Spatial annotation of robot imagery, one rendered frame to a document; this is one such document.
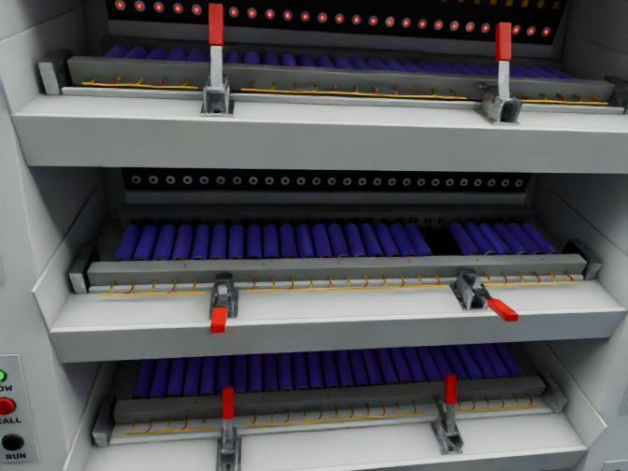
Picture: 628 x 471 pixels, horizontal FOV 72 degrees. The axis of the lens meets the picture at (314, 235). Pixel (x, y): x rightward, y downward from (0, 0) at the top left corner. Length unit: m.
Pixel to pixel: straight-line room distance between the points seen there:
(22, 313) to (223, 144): 0.24
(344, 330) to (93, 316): 0.25
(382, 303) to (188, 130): 0.26
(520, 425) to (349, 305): 0.31
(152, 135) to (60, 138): 0.07
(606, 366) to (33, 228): 0.63
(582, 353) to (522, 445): 0.14
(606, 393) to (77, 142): 0.63
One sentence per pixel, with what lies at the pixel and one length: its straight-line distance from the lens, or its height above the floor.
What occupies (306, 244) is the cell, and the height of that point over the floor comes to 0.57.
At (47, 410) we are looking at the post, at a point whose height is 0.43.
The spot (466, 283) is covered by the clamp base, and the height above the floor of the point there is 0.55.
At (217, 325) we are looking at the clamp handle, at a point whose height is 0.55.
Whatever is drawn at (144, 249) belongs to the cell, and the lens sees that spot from 0.51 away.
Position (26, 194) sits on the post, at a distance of 0.44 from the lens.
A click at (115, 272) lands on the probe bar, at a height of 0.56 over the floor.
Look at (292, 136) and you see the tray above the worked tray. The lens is 0.39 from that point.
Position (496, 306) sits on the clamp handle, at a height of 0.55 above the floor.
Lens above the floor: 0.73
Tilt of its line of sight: 17 degrees down
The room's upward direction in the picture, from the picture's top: 2 degrees clockwise
